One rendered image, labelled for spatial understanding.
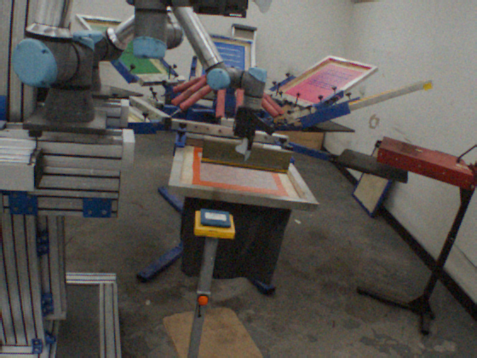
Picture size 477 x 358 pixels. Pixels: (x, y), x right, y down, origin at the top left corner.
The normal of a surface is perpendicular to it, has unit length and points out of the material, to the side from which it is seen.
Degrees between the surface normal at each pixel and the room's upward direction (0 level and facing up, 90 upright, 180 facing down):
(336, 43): 90
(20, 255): 90
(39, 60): 97
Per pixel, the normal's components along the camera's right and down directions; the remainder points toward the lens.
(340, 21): 0.10, 0.37
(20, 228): 0.30, 0.39
